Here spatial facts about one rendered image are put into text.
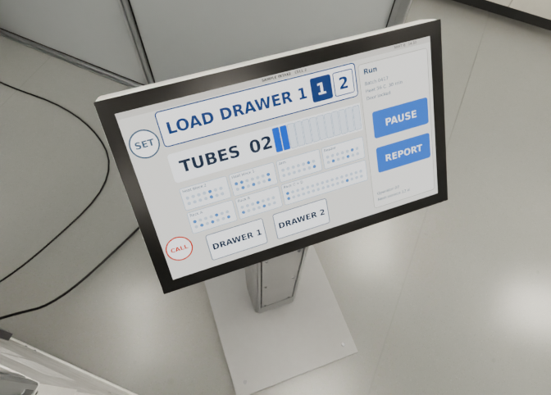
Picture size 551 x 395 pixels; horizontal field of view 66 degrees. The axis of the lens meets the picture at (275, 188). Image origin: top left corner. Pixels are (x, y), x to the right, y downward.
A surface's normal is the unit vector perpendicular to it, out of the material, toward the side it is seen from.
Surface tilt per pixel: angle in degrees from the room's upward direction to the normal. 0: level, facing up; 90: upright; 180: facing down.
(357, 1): 90
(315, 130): 50
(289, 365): 3
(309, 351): 3
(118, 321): 0
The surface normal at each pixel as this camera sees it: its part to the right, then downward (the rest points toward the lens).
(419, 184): 0.28, 0.33
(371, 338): 0.03, -0.47
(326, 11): -0.42, 0.79
